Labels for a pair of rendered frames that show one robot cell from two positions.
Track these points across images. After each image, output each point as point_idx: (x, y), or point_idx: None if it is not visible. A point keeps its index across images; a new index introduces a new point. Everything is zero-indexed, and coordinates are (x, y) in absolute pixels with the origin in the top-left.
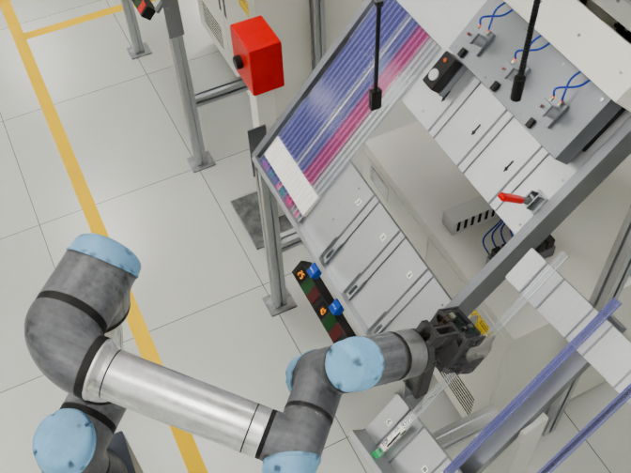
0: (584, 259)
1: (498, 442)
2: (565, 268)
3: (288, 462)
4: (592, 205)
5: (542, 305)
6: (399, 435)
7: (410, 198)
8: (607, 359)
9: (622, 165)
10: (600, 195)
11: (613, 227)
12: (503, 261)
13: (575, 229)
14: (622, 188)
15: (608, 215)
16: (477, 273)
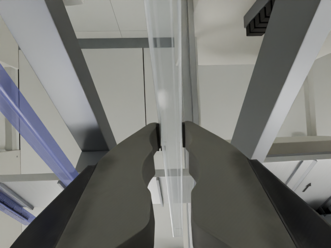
0: (221, 27)
1: None
2: (227, 17)
3: None
4: (243, 43)
5: (155, 182)
6: None
7: None
8: (43, 191)
9: (243, 57)
10: (242, 47)
11: (222, 44)
12: (254, 146)
13: (242, 32)
14: (234, 53)
15: (229, 45)
16: (287, 113)
